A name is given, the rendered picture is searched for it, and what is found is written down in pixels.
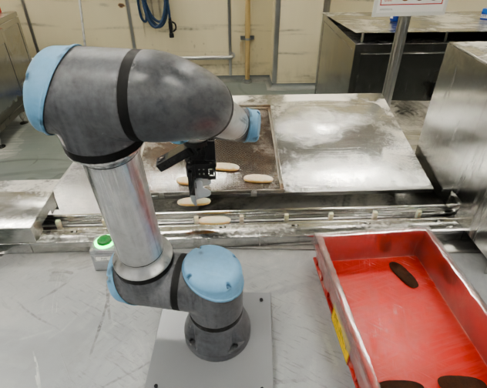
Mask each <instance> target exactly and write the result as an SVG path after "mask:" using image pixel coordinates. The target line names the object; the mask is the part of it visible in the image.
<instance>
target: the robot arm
mask: <svg viewBox="0 0 487 388"><path fill-rule="evenodd" d="M23 103H24V108H25V113H26V115H27V118H28V120H29V121H30V123H31V125H32V126H33V127H34V128H35V129H36V130H38V131H39V132H43V133H45V134H46V135H57V136H58V137H59V140H60V142H61V144H62V147H63V149H64V152H65V154H66V155H67V157H68V158H69V159H71V160H72V161H73V162H76V163H78V164H81V165H82V167H83V168H84V171H85V173H86V176H87V179H88V180H89V184H90V186H91V189H92V192H93V194H94V196H95V198H96V201H97V204H98V206H99V209H100V212H101V213H102V217H103V219H104V222H105V224H106V227H107V229H108V231H109V234H110V237H111V239H112V241H113V245H114V247H115V249H116V250H115V252H114V253H113V254H112V256H111V258H110V260H109V264H108V267H107V272H106V275H107V276H108V279H107V281H106V282H107V286H108V289H109V292H110V294H111V296H112V297H113V298H114V299H115V300H117V301H119V302H121V303H126V304H128V305H131V306H138V305H139V306H149V307H155V308H160V309H171V310H176V311H182V312H188V315H187V318H186V321H185V325H184V334H185V339H186V344H187V345H188V347H189V349H190V350H191V351H192V353H193V354H195V355H196V356H198V357H199V358H201V359H202V360H206V361H210V362H223V361H226V360H230V359H232V358H234V357H235V356H237V355H238V354H240V353H241V352H242V351H243V350H244V348H245V347H246V345H247V344H248V342H249V339H250V318H249V316H248V314H247V311H246V310H245V309H244V306H243V288H244V276H243V272H242V267H241V264H240V261H239V259H238V258H237V257H236V256H235V255H234V254H233V253H232V252H231V251H230V250H228V249H225V248H223V247H221V246H215V245H204V246H201V247H200V248H199V249H198V248H195V249H192V250H191V251H190V252H189V253H176V252H174V251H173V248H172V246H171V243H170V241H169V240H168V239H167V238H166V237H164V236H162V235H161V234H160V228H159V225H158V222H157V218H156V213H155V209H154V206H153V201H152V197H151V194H150V190H149V185H148V182H147V178H146V173H145V169H144V166H143V161H142V157H141V155H140V151H139V150H140V149H141V147H142V146H143V144H144V142H171V143H174V144H181V145H179V146H177V147H176V148H175V149H172V150H171V151H169V152H167V153H166V154H164V155H162V156H160V157H159V158H157V160H156V167H157V168H158V170H159V171H161V172H163V171H164V170H166V169H168V168H169V167H171V166H174V165H175V164H177V163H178V162H180V161H182V160H184V159H185V162H186V177H187V178H188V185H189V191H190V198H191V201H192V203H193V204H194V205H195V206H197V203H196V201H197V200H198V199H202V198H205V197H208V196H210V194H211V191H210V190H209V189H206V188H204V186H207V185H209V184H211V180H212V179H216V167H217V160H216V151H215V139H219V140H228V141H236V142H256V141H257V140H258V139H259V135H260V121H261V116H260V111H259V110H256V109H250V108H245V109H242V108H241V107H240V106H239V105H238V104H237V103H235V101H234V100H233V96H232V94H231V92H230V90H229V89H228V87H227V86H226V85H225V83H224V82H223V81H222V80H220V79H219V78H218V77H217V76H215V75H214V74H213V73H212V72H210V71H208V70H207V69H205V68H203V67H201V66H199V65H198V64H196V63H194V62H191V61H189V60H187V59H185V58H182V57H180V56H178V55H174V54H171V53H168V52H164V51H160V50H155V49H137V48H108V47H94V46H82V45H80V44H72V45H52V46H49V47H46V48H44V49H43V50H41V51H40V52H38V53H37V54H36V55H35V57H34V58H33V60H32V61H31V62H30V64H29V66H28V69H27V72H26V74H25V81H24V85H23ZM209 173H210V174H209ZM214 174H215V176H211V175H214Z"/></svg>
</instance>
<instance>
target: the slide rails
mask: <svg viewBox="0 0 487 388"><path fill-rule="evenodd" d="M416 211H417V210H391V211H378V216H406V215H415V214H416ZM421 211H422V215H434V214H452V212H453V209H421ZM372 213H373V211H362V212H333V214H334V217H351V216H372ZM288 214H289V219H296V218H324V217H328V214H329V212H306V213H288ZM222 216H226V217H228V218H230V220H240V215H222ZM203 217H206V216H199V219H201V218H203ZM156 218H157V222H185V221H194V216H166V217H156ZM447 218H455V217H454V216H446V217H418V218H390V219H336V220H308V221H280V222H229V223H227V224H223V225H229V224H257V223H284V222H338V221H365V220H393V219H447ZM243 219H284V213H278V214H250V215H243ZM60 220H61V223H62V225H75V224H102V219H60ZM55 221H56V219H54V220H45V221H44V222H43V224H42V226H47V225H55ZM202 225H203V224H200V223H198V224H171V225H159V226H202ZM92 228H107V227H106V226H89V227H62V228H43V229H92Z"/></svg>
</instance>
